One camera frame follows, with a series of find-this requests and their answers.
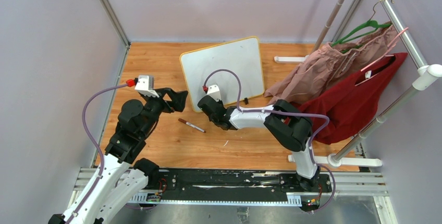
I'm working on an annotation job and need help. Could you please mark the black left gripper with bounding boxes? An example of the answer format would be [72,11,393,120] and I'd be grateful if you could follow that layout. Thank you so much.
[140,86,188,137]

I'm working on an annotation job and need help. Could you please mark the brown whiteboard marker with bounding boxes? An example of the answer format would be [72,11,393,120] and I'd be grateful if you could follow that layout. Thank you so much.
[178,118,206,133]

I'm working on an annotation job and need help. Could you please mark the yellow framed whiteboard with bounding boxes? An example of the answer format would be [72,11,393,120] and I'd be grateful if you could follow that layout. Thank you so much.
[179,36,265,113]

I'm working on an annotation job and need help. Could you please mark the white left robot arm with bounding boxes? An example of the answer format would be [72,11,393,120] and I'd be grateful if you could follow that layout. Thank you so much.
[49,88,188,223]

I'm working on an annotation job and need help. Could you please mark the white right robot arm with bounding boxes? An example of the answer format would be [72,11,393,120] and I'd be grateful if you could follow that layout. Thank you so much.
[198,95,321,192]

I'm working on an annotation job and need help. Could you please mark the pink garment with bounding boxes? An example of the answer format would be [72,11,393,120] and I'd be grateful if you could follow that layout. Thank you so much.
[264,26,398,104]

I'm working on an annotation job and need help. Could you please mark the red garment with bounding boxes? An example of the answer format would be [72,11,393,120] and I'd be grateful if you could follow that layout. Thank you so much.
[299,53,408,145]

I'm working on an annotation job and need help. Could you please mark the pink clothes hanger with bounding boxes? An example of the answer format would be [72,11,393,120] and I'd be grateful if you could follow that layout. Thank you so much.
[355,27,408,86]

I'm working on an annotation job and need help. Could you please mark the green clothes hanger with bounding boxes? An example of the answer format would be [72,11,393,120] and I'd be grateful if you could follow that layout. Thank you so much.
[331,0,394,47]

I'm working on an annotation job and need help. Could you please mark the metal clothes rack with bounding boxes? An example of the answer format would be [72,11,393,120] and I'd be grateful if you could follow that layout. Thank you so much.
[274,0,442,169]

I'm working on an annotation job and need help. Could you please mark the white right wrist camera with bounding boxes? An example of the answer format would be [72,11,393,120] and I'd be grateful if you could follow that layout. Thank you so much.
[206,84,222,102]

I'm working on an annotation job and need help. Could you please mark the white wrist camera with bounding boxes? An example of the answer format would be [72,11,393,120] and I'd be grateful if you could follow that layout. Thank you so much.
[134,75,159,98]
[206,84,222,102]

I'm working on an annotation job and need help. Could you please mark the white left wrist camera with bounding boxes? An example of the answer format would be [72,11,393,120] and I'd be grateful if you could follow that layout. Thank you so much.
[134,75,159,98]

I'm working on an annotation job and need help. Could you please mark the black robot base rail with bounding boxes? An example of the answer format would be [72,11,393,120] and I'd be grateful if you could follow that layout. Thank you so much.
[70,167,389,213]

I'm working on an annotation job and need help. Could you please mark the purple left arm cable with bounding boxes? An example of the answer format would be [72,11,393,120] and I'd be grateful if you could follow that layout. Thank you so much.
[64,79,136,224]

